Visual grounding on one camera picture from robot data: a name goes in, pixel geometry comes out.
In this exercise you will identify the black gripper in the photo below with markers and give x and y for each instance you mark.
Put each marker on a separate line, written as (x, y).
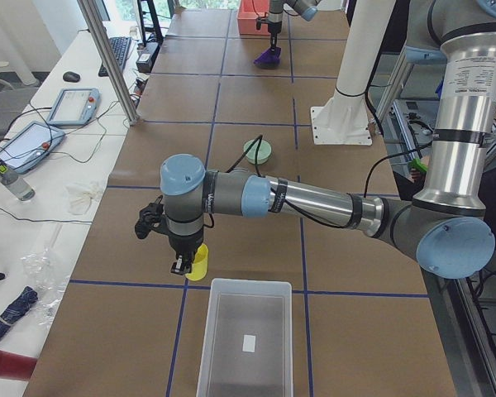
(184, 245)
(274, 30)

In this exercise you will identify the yellow plastic cup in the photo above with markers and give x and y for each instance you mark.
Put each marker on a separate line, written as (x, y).
(200, 263)

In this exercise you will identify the purple cloth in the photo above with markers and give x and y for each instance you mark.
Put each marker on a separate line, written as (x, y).
(269, 59)

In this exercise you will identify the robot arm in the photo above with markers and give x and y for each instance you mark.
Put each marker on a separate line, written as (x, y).
(306, 9)
(442, 227)

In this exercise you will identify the white paper label in box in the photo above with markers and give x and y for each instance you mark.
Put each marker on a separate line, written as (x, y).
(249, 343)

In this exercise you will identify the translucent white plastic box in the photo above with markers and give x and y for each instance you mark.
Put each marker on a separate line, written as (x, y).
(255, 307)

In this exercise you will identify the black power adapter box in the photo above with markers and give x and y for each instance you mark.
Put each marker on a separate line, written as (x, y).
(147, 57)

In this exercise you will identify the crumpled white tissue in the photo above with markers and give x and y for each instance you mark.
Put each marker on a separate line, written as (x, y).
(81, 196)

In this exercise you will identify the mint green bowl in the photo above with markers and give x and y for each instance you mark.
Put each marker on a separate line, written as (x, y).
(258, 152)

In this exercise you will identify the crumpled clear plastic wrap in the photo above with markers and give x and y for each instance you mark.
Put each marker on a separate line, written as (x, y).
(47, 279)

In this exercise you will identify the black keyboard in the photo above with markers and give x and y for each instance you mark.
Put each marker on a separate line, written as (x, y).
(120, 46)

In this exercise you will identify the white side desk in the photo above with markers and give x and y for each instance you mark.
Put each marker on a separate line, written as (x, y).
(85, 156)

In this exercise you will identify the clear water bottle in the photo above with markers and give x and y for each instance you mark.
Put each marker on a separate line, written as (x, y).
(14, 183)

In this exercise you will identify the upper teach pendant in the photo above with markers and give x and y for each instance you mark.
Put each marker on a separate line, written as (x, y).
(74, 107)

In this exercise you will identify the teach pendant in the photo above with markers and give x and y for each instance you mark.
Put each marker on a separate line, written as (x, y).
(30, 146)
(74, 107)

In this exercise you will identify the lower teach pendant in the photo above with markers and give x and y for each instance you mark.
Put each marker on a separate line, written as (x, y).
(30, 146)

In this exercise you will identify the folded dark blue umbrella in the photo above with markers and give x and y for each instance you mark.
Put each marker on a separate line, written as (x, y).
(17, 309)

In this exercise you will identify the black computer mouse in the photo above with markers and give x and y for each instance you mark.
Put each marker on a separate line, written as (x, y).
(71, 77)

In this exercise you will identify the red bottle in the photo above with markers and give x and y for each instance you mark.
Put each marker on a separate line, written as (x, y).
(16, 367)

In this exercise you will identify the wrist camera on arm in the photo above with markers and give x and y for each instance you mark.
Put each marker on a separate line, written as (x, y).
(151, 219)

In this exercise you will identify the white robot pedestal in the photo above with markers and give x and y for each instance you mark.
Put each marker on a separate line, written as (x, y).
(343, 119)

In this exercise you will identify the aluminium frame post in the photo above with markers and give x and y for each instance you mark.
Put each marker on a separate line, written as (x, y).
(95, 25)

